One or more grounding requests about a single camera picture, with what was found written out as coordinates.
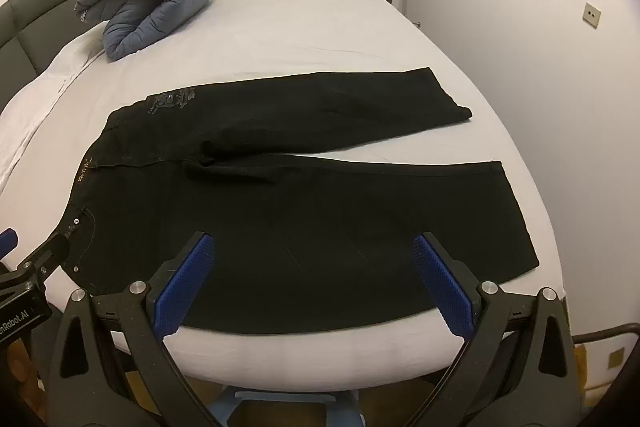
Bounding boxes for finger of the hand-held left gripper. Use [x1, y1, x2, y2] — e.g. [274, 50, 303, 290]
[20, 232, 76, 282]
[0, 229, 20, 262]

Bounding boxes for grey padded headboard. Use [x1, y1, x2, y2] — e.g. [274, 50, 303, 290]
[0, 0, 96, 114]

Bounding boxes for black pants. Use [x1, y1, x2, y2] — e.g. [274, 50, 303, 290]
[64, 67, 541, 336]

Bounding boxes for dark cable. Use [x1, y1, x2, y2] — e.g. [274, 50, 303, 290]
[571, 322, 640, 349]

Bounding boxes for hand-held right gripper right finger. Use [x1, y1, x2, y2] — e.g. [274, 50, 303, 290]
[411, 233, 597, 427]

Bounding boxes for white pillow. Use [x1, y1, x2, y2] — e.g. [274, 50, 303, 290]
[0, 29, 107, 192]

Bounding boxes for bed with white sheet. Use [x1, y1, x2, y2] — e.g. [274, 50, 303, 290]
[0, 0, 569, 394]

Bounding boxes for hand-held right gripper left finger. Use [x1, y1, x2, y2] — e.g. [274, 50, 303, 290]
[47, 232, 226, 427]

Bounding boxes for blue folded duvet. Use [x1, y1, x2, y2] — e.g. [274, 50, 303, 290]
[74, 0, 217, 62]

